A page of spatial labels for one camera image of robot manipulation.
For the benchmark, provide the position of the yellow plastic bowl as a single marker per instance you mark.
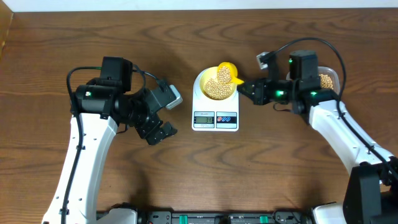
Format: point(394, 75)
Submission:
point(211, 73)

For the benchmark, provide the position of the yellow plastic measuring scoop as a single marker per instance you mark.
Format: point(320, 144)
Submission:
point(227, 73)

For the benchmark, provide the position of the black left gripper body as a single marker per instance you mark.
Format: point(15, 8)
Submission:
point(139, 116)

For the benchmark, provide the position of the clear plastic container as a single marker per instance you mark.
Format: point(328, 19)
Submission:
point(312, 81)

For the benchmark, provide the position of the brown cardboard edge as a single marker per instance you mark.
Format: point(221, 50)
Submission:
point(6, 16)

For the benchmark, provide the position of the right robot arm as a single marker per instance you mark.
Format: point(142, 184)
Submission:
point(371, 194)

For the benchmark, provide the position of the white digital kitchen scale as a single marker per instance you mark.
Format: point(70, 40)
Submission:
point(214, 115)

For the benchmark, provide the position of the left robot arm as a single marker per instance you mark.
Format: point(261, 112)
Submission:
point(98, 108)

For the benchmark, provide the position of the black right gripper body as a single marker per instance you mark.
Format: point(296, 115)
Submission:
point(262, 96)

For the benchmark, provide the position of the soybeans pile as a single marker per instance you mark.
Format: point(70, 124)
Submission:
point(326, 81)

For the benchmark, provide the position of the soybeans in yellow bowl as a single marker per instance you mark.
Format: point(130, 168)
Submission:
point(216, 90)

